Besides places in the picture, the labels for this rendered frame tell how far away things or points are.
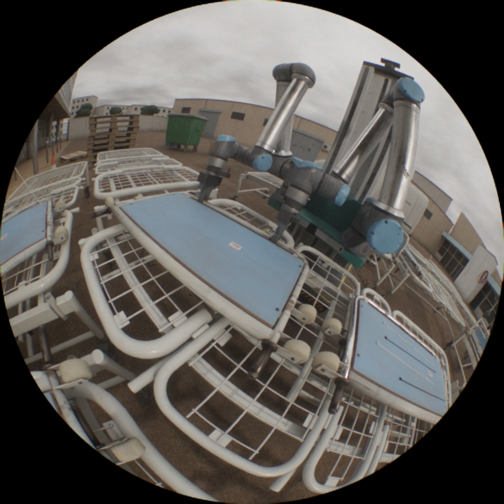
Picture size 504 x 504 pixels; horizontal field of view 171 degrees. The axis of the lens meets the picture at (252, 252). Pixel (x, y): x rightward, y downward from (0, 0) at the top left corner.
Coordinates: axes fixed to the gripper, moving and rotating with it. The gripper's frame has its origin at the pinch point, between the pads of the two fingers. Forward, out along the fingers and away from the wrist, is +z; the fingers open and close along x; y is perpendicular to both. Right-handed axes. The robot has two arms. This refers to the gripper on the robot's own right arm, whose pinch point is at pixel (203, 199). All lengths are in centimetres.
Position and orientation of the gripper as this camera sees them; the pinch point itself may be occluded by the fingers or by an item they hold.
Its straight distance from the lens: 87.3
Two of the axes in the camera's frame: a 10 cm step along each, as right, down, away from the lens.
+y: -8.3, -5.0, 2.4
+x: -4.0, 2.3, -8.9
